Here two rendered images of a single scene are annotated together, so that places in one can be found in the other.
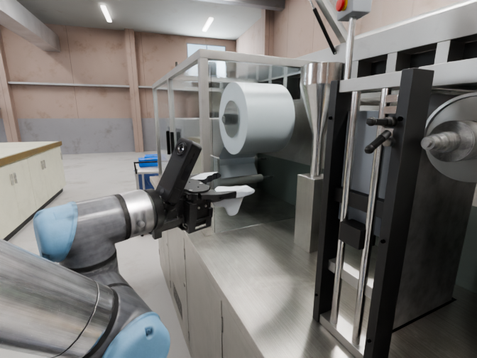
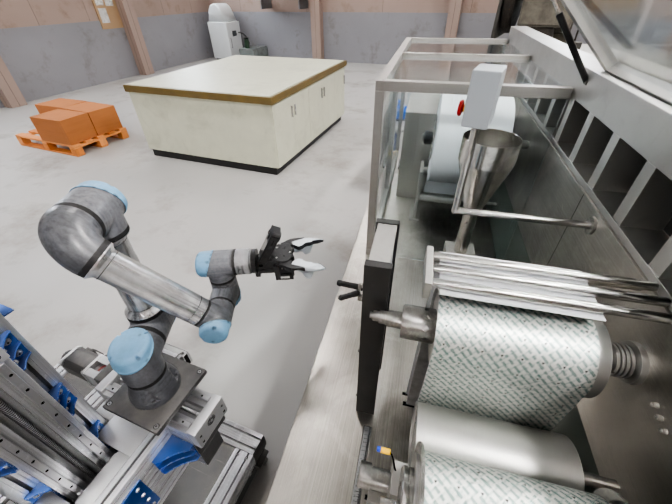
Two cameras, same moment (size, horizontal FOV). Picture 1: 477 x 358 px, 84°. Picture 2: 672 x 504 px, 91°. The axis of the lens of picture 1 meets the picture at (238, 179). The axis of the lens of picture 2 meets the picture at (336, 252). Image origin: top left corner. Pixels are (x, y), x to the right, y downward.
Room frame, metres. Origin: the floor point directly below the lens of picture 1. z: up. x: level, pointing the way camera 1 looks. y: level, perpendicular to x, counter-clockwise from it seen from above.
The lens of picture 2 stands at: (0.03, -0.49, 1.82)
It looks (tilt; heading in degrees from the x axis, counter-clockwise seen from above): 39 degrees down; 40
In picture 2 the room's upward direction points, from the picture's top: 1 degrees counter-clockwise
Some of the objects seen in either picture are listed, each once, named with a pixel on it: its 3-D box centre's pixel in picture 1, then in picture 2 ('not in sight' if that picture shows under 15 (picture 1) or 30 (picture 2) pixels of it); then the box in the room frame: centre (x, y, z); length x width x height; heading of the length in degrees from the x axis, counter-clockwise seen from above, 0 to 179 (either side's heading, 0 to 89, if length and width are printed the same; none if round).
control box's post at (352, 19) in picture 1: (348, 61); (464, 170); (0.72, -0.28, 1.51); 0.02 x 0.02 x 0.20
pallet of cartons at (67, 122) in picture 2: not in sight; (68, 125); (1.40, 5.98, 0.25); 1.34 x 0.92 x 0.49; 109
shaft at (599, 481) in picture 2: not in sight; (589, 480); (0.44, -0.69, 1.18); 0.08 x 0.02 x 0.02; 115
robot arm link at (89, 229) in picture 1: (84, 228); (218, 263); (0.36, 0.23, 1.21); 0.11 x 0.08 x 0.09; 134
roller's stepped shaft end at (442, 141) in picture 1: (437, 142); (385, 317); (0.40, -0.30, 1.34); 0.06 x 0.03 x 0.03; 115
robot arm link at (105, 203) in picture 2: not in sight; (126, 274); (0.18, 0.42, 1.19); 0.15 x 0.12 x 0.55; 44
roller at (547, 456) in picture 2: not in sight; (485, 453); (0.37, -0.54, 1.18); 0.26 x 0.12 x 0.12; 115
